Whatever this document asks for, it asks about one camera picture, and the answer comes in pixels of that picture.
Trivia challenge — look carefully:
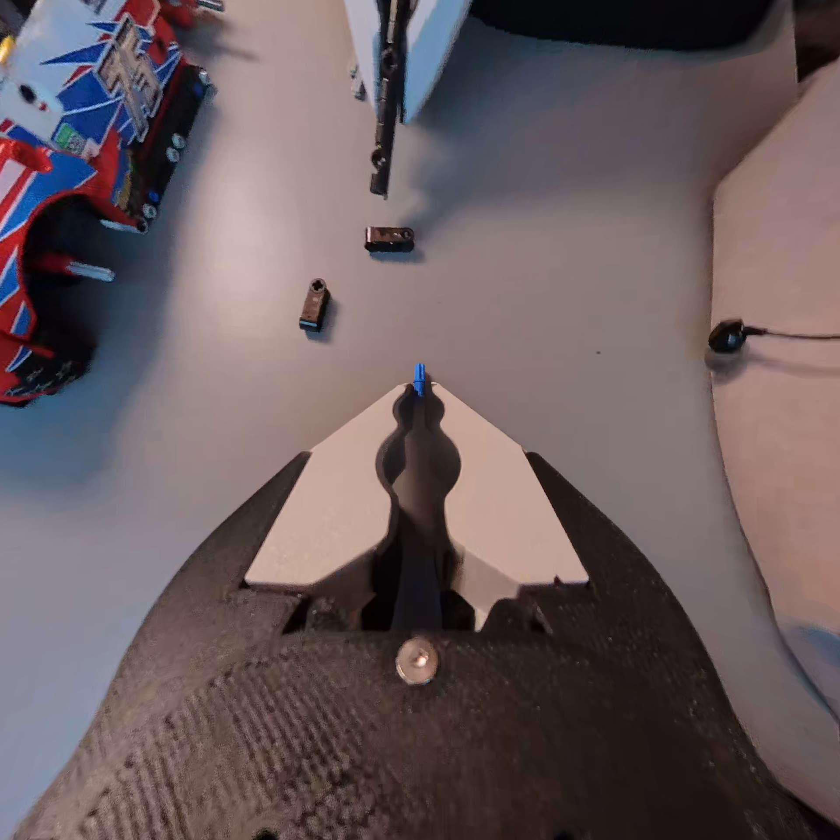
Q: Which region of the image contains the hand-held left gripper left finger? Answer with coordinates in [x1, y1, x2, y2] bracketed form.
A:
[243, 382, 417, 619]

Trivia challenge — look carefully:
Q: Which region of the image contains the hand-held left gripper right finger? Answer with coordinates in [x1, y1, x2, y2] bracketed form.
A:
[423, 384, 591, 629]

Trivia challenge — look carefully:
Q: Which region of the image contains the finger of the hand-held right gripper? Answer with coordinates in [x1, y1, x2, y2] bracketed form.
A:
[343, 0, 384, 110]
[400, 0, 475, 126]

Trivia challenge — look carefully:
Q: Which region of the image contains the long black lego axle assembly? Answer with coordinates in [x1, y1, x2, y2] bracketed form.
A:
[369, 0, 415, 199]

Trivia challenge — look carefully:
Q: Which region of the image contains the black two-hole lego beam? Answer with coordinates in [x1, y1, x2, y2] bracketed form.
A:
[364, 226, 416, 254]

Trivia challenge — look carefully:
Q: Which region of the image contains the black lego axle connector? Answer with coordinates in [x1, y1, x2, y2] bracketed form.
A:
[298, 277, 332, 333]

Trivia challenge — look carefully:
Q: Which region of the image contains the red white lego race car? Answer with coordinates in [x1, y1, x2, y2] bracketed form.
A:
[0, 0, 225, 408]

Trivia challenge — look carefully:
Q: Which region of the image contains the person's beige sweatshirt torso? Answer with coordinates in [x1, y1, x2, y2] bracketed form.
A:
[710, 61, 840, 724]

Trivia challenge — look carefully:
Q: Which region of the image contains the black earbud with cable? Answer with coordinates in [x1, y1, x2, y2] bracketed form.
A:
[707, 318, 840, 356]

